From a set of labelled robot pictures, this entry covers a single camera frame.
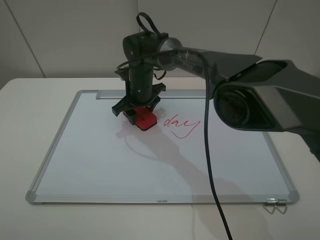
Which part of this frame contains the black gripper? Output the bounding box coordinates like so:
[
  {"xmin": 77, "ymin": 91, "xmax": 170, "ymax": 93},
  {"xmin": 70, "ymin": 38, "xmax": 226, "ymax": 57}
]
[{"xmin": 112, "ymin": 65, "xmax": 166, "ymax": 125}]

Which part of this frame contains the red whiteboard eraser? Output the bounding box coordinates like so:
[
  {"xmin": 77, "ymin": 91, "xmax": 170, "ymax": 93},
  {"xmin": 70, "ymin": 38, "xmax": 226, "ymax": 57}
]
[{"xmin": 123, "ymin": 107, "xmax": 158, "ymax": 131}]

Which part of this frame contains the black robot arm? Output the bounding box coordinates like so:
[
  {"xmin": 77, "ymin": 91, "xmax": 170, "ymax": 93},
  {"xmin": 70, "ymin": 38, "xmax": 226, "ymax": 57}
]
[{"xmin": 112, "ymin": 31, "xmax": 320, "ymax": 157}]

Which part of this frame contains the left metal hanging clip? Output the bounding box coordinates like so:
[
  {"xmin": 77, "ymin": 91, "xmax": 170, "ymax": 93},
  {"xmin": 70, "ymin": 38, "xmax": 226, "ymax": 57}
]
[{"xmin": 263, "ymin": 198, "xmax": 277, "ymax": 215}]

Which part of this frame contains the metal hanging clip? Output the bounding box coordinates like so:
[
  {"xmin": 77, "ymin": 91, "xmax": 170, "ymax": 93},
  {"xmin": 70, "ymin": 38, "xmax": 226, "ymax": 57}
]
[
  {"xmin": 274, "ymin": 198, "xmax": 288, "ymax": 215},
  {"xmin": 263, "ymin": 198, "xmax": 277, "ymax": 215}
]

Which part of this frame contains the right metal hanging clip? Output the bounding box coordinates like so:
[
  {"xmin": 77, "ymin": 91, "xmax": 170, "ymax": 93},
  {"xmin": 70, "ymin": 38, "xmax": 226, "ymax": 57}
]
[{"xmin": 274, "ymin": 198, "xmax": 288, "ymax": 215}]

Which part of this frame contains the white whiteboard with grey frame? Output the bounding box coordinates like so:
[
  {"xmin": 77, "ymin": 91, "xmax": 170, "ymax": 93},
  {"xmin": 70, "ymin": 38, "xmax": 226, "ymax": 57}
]
[{"xmin": 25, "ymin": 90, "xmax": 300, "ymax": 204}]

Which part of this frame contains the black cable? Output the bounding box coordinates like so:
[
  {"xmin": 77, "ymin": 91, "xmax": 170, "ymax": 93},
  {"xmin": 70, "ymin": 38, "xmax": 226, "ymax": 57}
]
[{"xmin": 116, "ymin": 49, "xmax": 233, "ymax": 240}]

